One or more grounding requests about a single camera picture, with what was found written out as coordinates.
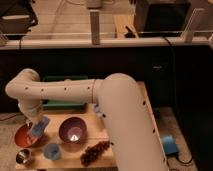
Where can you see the black monitor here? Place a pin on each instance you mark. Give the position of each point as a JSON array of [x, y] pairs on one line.
[[160, 15]]

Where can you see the grey metal post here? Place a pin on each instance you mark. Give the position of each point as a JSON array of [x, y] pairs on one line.
[[95, 27]]

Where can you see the green plastic tray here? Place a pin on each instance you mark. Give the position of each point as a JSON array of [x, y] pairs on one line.
[[62, 105]]

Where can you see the purple bowl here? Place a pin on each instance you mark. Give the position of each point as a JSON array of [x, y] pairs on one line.
[[73, 130]]

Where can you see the bunch of dark grapes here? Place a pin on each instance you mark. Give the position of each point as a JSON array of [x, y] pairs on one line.
[[92, 153]]

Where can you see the blue cup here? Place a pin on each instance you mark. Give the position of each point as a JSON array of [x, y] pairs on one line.
[[52, 151]]

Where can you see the orange bowl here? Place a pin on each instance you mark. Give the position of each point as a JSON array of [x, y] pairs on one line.
[[22, 139]]

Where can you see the black chair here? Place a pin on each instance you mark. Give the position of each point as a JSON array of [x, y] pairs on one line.
[[16, 17]]

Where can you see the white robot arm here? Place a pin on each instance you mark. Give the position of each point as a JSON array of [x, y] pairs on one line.
[[130, 126]]

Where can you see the small metal cup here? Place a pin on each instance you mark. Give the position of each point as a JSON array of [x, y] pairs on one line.
[[24, 157]]

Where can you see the wooden table board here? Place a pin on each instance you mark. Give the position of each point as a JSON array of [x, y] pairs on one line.
[[96, 131]]

